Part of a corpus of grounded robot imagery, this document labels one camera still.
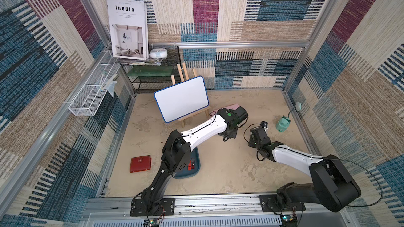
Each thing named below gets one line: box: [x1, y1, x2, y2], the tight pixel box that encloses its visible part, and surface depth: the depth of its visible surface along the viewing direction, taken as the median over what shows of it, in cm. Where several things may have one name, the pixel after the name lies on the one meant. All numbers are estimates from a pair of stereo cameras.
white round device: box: [149, 47, 168, 59], surface depth 89 cm
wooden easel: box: [170, 62, 211, 128], surface depth 89 cm
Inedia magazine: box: [107, 0, 149, 61], surface depth 79 cm
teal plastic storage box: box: [172, 146, 201, 180], surface depth 84 cm
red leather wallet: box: [129, 155, 152, 173], surface depth 87 cm
